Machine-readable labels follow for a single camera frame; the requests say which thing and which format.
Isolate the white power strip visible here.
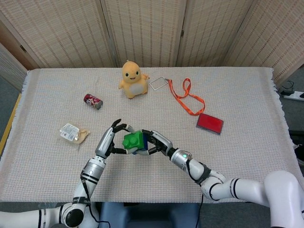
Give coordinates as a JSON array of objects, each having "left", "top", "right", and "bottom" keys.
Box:
[{"left": 284, "top": 91, "right": 304, "bottom": 102}]

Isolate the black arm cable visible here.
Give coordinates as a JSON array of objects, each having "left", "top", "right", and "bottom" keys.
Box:
[
  {"left": 80, "top": 178, "right": 111, "bottom": 224},
  {"left": 186, "top": 160, "right": 205, "bottom": 228}
]

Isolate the orange plush dinosaur toy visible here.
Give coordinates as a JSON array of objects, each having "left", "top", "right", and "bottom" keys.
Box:
[{"left": 118, "top": 60, "right": 151, "bottom": 100}]

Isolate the white woven tablecloth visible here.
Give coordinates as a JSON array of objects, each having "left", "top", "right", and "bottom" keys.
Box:
[{"left": 0, "top": 66, "right": 300, "bottom": 205}]

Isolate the black floor equipment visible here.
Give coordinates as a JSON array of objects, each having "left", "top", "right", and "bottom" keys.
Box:
[{"left": 288, "top": 130, "right": 304, "bottom": 143}]

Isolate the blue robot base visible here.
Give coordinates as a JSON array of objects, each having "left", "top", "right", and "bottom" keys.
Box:
[{"left": 98, "top": 201, "right": 201, "bottom": 228}]

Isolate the red card holder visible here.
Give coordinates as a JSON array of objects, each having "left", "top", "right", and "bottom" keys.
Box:
[{"left": 196, "top": 113, "right": 224, "bottom": 135}]

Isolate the red soda can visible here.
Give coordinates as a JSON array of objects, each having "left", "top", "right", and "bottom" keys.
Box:
[{"left": 83, "top": 93, "right": 104, "bottom": 110}]

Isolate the green toy block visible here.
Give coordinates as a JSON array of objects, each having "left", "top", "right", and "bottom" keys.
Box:
[{"left": 122, "top": 131, "right": 146, "bottom": 151}]

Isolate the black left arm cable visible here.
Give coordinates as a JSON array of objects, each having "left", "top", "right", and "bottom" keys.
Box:
[{"left": 80, "top": 178, "right": 111, "bottom": 224}]

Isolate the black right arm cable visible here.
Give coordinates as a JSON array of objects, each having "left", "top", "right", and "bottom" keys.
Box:
[{"left": 186, "top": 160, "right": 205, "bottom": 228}]

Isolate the orange lanyard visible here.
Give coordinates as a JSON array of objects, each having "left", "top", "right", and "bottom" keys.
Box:
[{"left": 168, "top": 78, "right": 206, "bottom": 116}]

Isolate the clear badge holder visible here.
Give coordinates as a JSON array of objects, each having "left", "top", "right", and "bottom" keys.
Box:
[{"left": 149, "top": 76, "right": 170, "bottom": 91}]

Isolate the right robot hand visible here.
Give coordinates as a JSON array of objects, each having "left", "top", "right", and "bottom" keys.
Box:
[{"left": 141, "top": 129, "right": 174, "bottom": 157}]

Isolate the woven folding screen panel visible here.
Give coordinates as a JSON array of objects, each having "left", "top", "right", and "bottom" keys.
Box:
[
  {"left": 223, "top": 0, "right": 304, "bottom": 86},
  {"left": 101, "top": 0, "right": 190, "bottom": 68},
  {"left": 0, "top": 42, "right": 28, "bottom": 92},
  {"left": 177, "top": 0, "right": 254, "bottom": 67},
  {"left": 0, "top": 0, "right": 118, "bottom": 69}
]

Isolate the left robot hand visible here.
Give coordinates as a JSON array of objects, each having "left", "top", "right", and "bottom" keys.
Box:
[{"left": 95, "top": 119, "right": 135, "bottom": 159}]

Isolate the clear packaged snack bag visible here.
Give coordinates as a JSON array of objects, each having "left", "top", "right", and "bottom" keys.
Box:
[{"left": 58, "top": 123, "right": 91, "bottom": 150}]

